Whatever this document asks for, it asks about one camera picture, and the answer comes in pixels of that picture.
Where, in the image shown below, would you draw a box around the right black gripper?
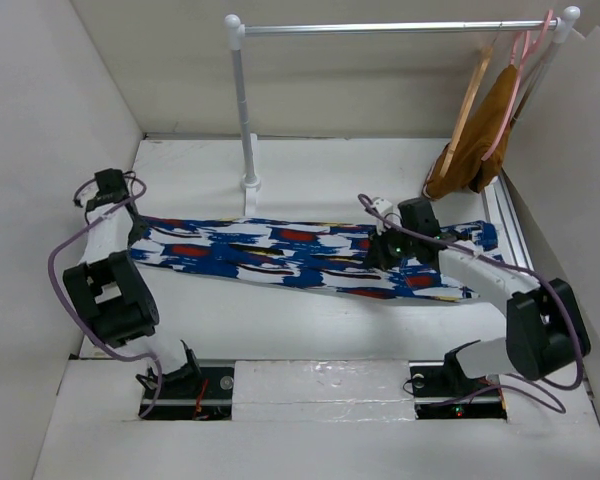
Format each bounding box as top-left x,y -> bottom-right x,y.
363,219 -> 418,271

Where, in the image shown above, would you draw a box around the blue white red patterned trousers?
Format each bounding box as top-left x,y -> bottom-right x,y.
130,217 -> 477,302

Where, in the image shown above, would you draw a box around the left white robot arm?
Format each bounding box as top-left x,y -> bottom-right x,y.
62,198 -> 203,397

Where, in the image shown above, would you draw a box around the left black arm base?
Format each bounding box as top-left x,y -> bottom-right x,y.
136,363 -> 235,421

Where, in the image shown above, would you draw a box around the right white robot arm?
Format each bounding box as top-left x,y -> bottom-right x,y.
365,229 -> 591,394

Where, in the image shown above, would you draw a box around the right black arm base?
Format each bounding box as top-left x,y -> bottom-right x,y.
403,361 -> 507,420

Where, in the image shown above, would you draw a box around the brown trousers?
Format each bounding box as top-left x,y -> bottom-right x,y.
422,65 -> 518,200

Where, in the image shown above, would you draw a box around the wooden hanger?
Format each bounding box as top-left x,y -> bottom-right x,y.
440,40 -> 495,178

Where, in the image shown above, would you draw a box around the pink hanger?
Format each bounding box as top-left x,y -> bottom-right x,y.
481,9 -> 553,162

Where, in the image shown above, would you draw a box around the white clothes rack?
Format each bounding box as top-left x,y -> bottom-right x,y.
224,6 -> 581,217

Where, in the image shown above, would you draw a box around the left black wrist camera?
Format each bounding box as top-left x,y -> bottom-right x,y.
94,168 -> 129,203

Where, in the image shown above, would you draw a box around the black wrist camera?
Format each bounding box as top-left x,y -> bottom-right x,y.
398,198 -> 441,240
94,168 -> 129,203

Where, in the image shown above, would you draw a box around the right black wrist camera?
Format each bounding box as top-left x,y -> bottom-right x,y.
398,198 -> 441,240

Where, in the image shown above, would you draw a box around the aluminium rail right side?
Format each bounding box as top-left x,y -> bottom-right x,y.
482,176 -> 533,269

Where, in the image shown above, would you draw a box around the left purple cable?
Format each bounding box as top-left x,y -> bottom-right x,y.
46,172 -> 164,419

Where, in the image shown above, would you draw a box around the purple cable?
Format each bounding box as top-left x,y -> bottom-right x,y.
357,193 -> 586,414
46,172 -> 164,419

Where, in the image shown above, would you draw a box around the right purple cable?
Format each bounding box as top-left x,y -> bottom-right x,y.
357,193 -> 586,414

